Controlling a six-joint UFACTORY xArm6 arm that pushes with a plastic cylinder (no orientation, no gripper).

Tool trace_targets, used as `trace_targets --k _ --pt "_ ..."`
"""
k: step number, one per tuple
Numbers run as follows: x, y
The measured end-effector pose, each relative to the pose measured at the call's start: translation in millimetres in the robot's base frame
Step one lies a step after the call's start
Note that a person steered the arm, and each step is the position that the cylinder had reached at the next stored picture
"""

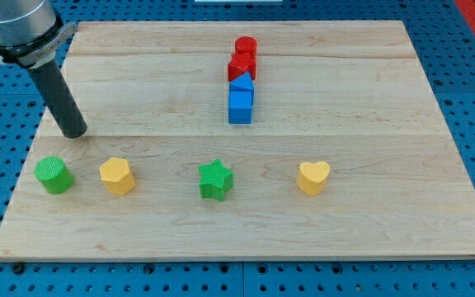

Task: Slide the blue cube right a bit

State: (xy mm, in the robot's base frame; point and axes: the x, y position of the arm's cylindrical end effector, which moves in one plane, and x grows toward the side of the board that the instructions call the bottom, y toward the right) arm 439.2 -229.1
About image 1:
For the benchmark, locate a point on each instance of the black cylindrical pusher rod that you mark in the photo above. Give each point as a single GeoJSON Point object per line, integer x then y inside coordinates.
{"type": "Point", "coordinates": [51, 85]}

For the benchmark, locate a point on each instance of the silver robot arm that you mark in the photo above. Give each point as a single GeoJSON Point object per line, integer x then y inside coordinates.
{"type": "Point", "coordinates": [31, 31]}

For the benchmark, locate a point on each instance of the blue cube block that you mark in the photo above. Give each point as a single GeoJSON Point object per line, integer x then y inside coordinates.
{"type": "Point", "coordinates": [239, 107]}

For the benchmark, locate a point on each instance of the green cylinder block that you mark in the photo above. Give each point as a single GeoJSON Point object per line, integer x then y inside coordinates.
{"type": "Point", "coordinates": [53, 175]}

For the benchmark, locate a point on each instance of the yellow hexagon block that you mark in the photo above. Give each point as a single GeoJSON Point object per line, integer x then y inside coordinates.
{"type": "Point", "coordinates": [117, 176]}

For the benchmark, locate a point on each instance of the green star block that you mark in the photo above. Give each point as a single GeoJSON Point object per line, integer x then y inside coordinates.
{"type": "Point", "coordinates": [215, 180]}

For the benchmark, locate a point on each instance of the wooden board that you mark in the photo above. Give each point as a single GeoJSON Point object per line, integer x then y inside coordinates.
{"type": "Point", "coordinates": [350, 93]}

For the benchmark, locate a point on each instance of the blue triangle block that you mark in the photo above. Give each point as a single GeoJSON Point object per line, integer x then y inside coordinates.
{"type": "Point", "coordinates": [243, 83]}

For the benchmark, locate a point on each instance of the red star block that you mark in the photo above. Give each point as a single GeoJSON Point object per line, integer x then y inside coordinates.
{"type": "Point", "coordinates": [240, 64]}

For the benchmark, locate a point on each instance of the red cylinder block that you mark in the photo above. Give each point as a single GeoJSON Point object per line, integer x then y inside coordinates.
{"type": "Point", "coordinates": [246, 45]}

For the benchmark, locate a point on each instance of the yellow heart block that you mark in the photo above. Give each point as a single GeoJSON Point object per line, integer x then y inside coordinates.
{"type": "Point", "coordinates": [311, 177]}

